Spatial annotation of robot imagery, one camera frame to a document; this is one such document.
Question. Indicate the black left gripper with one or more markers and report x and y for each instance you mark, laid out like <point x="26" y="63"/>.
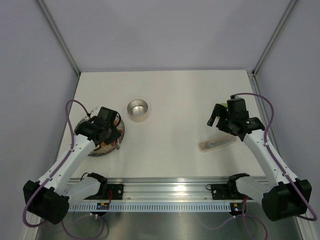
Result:
<point x="115" y="135"/>

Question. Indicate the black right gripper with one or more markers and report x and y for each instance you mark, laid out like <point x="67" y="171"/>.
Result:
<point x="218" y="110"/>

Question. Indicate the round steel bowl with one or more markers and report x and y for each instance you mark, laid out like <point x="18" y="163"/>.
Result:
<point x="138" y="110"/>

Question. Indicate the metal tongs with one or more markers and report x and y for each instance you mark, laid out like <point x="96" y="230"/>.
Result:
<point x="117" y="145"/>

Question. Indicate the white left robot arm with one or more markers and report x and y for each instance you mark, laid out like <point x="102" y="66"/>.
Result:
<point x="49" y="197"/>

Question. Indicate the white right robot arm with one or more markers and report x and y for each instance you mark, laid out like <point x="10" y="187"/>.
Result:
<point x="285" y="195"/>

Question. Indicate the grey speckled plate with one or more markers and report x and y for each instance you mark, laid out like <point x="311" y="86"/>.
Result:
<point x="104" y="149"/>

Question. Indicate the clear cutlery case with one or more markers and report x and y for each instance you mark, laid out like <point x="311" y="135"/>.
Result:
<point x="217" y="142"/>

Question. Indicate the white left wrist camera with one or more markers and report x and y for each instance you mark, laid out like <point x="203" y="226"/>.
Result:
<point x="95" y="111"/>

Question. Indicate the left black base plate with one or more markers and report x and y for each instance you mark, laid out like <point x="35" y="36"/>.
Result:
<point x="113" y="191"/>

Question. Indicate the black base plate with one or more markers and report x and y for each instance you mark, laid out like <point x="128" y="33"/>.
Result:
<point x="113" y="191"/>
<point x="221" y="191"/>

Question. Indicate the white slotted cable duct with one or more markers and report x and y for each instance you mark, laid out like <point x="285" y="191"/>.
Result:
<point x="151" y="207"/>

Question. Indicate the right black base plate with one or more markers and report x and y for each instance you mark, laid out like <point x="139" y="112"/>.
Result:
<point x="221" y="191"/>

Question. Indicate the aluminium rail frame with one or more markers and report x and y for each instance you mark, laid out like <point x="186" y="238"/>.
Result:
<point x="167" y="189"/>

